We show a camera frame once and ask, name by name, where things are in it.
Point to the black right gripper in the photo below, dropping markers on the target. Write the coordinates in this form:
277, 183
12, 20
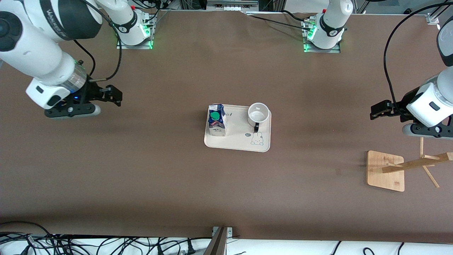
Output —
92, 92

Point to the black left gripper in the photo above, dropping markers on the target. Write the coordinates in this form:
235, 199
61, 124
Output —
401, 105

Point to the blue white milk carton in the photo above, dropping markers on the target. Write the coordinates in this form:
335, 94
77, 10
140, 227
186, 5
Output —
216, 122

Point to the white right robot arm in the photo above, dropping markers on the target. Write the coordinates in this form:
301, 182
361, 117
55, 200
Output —
35, 53

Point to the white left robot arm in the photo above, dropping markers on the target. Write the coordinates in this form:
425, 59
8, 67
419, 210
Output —
331, 24

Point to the wooden mug tree rack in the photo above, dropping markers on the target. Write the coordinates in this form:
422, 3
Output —
385, 170

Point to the cream tray with rabbit print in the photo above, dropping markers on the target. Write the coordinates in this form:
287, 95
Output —
240, 140

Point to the grey power strip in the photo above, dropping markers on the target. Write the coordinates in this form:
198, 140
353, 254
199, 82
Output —
231, 6

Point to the black power plug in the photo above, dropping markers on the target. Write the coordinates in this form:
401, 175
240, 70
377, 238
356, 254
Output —
191, 247

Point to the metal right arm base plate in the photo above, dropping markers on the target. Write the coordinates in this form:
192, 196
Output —
122, 46

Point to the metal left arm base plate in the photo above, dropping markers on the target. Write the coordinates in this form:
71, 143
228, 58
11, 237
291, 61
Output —
336, 50

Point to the metal table edge bracket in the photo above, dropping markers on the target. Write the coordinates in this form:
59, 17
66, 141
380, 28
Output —
432, 18

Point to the small metal corner bracket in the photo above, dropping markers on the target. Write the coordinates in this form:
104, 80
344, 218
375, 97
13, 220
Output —
230, 232

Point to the aluminium profile post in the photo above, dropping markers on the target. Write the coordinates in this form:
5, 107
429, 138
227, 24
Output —
216, 244

